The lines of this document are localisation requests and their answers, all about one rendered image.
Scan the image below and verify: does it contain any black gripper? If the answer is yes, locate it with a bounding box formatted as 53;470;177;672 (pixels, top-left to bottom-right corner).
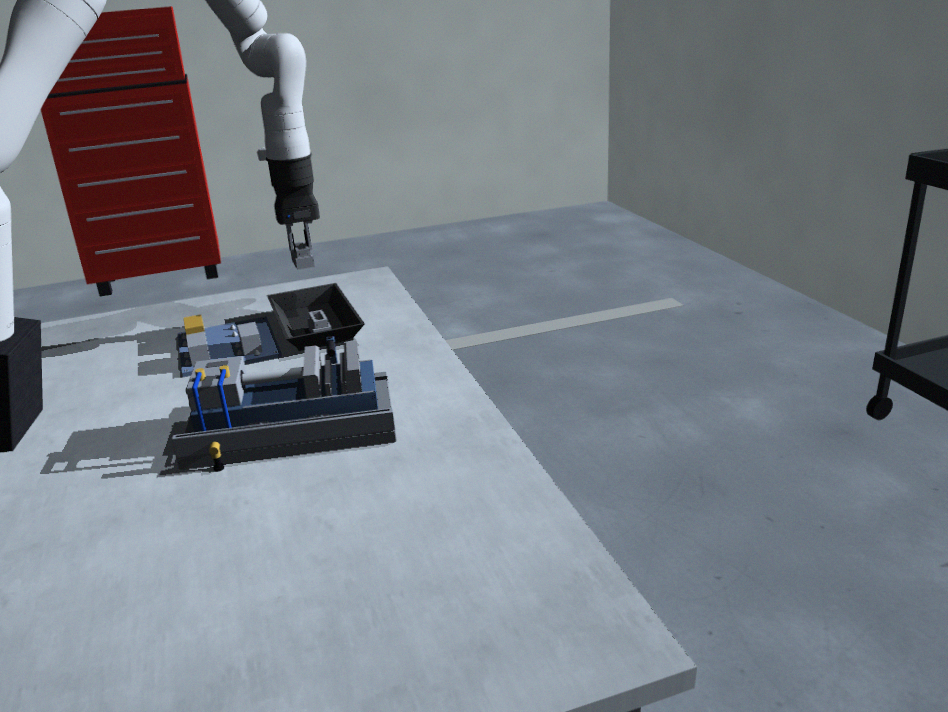
257;126;320;253

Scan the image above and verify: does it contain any yellow rectangular block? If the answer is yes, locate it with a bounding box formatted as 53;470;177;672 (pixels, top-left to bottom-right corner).
184;315;205;335

